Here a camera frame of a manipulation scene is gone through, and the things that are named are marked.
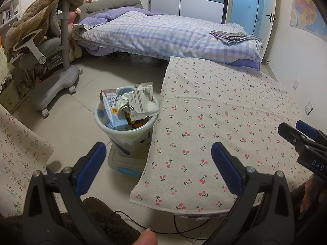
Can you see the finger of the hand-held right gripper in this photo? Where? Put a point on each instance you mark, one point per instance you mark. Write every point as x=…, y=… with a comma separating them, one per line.
x=307, y=129
x=290, y=134

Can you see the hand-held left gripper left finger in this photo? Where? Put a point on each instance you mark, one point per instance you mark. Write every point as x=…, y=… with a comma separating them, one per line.
x=93, y=166

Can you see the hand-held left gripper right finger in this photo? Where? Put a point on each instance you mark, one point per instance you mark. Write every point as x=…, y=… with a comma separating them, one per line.
x=226, y=168

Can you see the white plastic waste bin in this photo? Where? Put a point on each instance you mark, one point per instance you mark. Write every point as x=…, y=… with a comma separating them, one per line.
x=120, y=137

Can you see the light blue carton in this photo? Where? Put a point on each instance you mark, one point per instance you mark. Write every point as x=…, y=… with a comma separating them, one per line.
x=112, y=112

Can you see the white tissue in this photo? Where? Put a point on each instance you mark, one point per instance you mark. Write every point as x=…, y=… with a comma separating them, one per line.
x=125, y=98

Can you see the silver foil wrapper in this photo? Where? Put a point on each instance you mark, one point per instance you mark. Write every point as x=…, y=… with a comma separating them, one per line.
x=140, y=99

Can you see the person's right hand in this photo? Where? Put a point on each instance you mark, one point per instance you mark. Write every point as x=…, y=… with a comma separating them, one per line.
x=307, y=194

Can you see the person's left hand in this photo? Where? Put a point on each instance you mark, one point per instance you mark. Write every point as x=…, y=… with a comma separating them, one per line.
x=147, y=238

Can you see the clear plastic storage box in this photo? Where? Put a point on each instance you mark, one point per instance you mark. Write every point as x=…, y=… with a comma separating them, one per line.
x=127, y=167

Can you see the brown fuzzy cloth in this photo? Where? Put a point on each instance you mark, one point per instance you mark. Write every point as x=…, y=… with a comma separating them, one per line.
x=109, y=222

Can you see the cherry print tablecloth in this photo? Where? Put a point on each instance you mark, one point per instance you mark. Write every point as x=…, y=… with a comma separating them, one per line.
x=217, y=107

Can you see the beige floral cloth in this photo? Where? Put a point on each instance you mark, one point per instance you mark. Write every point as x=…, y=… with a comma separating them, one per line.
x=15, y=145

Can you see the grey desk chair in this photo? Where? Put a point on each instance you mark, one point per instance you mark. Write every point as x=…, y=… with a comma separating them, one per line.
x=58, y=81

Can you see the folded grey checked cloth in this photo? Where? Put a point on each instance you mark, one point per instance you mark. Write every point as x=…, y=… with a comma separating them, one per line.
x=232, y=37

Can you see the cream plush toy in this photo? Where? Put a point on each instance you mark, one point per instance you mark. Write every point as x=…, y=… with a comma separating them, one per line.
x=76, y=52

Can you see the grey storage box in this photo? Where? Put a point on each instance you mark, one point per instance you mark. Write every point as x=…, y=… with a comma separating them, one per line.
x=143, y=60

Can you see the white door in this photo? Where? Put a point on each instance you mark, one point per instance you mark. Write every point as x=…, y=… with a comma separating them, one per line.
x=269, y=2

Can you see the cream fringed cloth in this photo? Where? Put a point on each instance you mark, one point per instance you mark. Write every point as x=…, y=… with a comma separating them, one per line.
x=5, y=66

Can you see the pink plush toy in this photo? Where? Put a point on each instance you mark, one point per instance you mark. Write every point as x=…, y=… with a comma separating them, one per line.
x=75, y=14

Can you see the brown fuzzy blanket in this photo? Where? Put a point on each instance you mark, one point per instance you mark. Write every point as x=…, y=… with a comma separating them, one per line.
x=38, y=12

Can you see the grey padded bed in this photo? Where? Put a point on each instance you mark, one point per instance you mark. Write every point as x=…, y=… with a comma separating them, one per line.
x=115, y=3

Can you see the white and teal wardrobe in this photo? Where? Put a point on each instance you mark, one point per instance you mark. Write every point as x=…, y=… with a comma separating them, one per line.
x=189, y=0

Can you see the white bookshelf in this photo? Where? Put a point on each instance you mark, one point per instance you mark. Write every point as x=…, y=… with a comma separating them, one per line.
x=9, y=12

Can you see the white wall socket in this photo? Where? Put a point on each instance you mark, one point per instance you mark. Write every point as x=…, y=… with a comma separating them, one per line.
x=309, y=107
x=295, y=84

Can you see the wall map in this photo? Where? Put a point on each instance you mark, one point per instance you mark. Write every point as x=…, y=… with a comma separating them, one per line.
x=306, y=10

